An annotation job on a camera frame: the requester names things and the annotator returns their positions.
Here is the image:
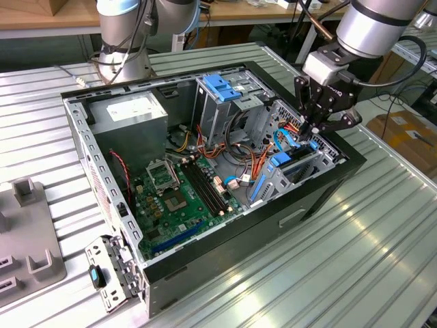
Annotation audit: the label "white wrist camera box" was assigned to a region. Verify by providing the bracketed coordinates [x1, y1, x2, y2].
[302, 44, 358, 88]

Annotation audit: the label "red black fan wire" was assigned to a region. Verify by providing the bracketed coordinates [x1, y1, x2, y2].
[109, 148, 133, 206]

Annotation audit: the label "grey cable with white plug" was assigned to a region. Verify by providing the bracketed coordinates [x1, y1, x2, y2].
[56, 64, 86, 89]

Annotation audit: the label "black camera cable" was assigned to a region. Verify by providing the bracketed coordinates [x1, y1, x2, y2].
[348, 35, 428, 89]

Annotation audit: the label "wooden desk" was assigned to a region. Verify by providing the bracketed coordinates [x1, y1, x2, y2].
[0, 0, 352, 38]

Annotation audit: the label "metal rear bracket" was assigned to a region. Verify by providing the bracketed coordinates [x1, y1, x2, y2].
[84, 234, 144, 314]

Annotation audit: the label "blue data wire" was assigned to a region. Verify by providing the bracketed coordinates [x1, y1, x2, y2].
[274, 127, 302, 152]

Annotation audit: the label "black PC case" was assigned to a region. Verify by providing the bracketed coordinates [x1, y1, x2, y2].
[60, 60, 368, 318]

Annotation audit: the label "grey parts rack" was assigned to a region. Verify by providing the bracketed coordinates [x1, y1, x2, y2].
[0, 177, 68, 301]

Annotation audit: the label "grey metal drive cage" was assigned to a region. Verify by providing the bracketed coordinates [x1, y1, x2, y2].
[191, 66, 274, 148]

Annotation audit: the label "small brown box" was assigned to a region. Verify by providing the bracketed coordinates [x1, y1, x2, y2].
[47, 0, 99, 16]

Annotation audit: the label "black blue latch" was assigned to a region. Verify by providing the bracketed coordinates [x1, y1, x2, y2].
[87, 264, 106, 290]

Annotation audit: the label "green motherboard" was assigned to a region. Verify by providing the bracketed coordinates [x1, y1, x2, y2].
[131, 155, 245, 260]

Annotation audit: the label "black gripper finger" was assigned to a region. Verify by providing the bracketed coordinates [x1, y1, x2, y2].
[293, 74, 326, 141]
[309, 109, 364, 136]

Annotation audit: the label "CPU socket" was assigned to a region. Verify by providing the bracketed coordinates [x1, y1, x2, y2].
[161, 189, 189, 213]

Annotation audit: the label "grey power supply unit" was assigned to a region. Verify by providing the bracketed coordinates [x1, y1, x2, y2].
[87, 92, 169, 175]

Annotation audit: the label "hard disk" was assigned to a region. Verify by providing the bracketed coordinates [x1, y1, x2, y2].
[250, 139, 322, 208]

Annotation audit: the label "large cardboard box with labels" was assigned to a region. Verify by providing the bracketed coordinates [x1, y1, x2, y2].
[365, 109, 437, 175]

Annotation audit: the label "metal disk bay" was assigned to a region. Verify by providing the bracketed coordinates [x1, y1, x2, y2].
[247, 98, 346, 209]

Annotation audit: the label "metal slat side table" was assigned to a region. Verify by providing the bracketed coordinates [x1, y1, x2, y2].
[391, 33, 437, 74]

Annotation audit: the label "orange power wire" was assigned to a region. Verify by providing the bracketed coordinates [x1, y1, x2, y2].
[281, 120, 309, 138]

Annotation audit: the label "short blue wire white plug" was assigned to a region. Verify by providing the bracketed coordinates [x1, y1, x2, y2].
[223, 174, 253, 189]

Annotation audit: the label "yellow power wires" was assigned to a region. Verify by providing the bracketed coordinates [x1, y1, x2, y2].
[167, 124, 192, 153]

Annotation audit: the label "blue expansion slot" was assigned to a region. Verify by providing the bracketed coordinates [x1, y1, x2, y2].
[152, 221, 208, 256]

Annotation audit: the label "black RAM slot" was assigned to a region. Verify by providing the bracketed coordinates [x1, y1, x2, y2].
[188, 161, 228, 213]
[184, 163, 225, 216]
[193, 160, 232, 211]
[180, 164, 221, 218]

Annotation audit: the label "blue plastic drive latch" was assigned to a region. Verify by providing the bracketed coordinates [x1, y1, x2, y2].
[201, 74, 242, 103]

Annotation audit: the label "metal socket cover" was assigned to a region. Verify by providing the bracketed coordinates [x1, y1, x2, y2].
[145, 159, 181, 191]

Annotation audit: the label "orange yellow wire bundle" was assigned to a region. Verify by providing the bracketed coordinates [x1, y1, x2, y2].
[196, 122, 270, 185]

